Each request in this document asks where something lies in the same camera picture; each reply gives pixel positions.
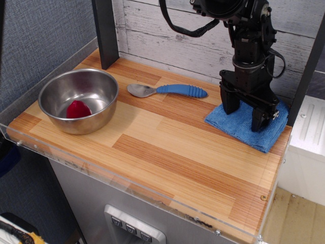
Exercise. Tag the blue handled metal spoon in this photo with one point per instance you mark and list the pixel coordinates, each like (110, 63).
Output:
(142, 91)

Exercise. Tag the dark frame post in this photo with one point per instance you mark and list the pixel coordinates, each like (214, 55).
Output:
(106, 32)
(307, 75)

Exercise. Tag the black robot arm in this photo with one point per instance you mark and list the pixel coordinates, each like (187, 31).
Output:
(252, 36)

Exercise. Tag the yellow black object corner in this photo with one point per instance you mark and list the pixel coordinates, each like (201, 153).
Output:
(22, 236)

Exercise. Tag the stainless steel bowl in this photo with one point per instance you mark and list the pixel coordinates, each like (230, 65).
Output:
(96, 88)

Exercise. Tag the stainless steel cabinet front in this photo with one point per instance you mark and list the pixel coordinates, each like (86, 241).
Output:
(88, 193)

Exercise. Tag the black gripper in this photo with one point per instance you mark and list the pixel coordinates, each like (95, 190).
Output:
(253, 88)

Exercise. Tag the dark right frame post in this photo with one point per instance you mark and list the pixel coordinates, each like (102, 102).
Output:
(307, 75)

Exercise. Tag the red plastic toy fruit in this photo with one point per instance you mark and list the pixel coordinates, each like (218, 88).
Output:
(78, 109)

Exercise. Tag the silver dispenser button panel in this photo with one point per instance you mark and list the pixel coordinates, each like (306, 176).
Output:
(128, 229)

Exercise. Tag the dark left frame post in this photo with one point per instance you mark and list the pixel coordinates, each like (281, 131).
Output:
(106, 32)

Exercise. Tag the blue cloth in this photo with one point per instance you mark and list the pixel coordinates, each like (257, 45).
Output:
(238, 125)

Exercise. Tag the clear acrylic table guard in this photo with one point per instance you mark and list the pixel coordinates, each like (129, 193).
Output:
(161, 152)

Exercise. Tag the white side cabinet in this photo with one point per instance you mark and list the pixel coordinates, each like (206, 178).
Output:
(302, 172)

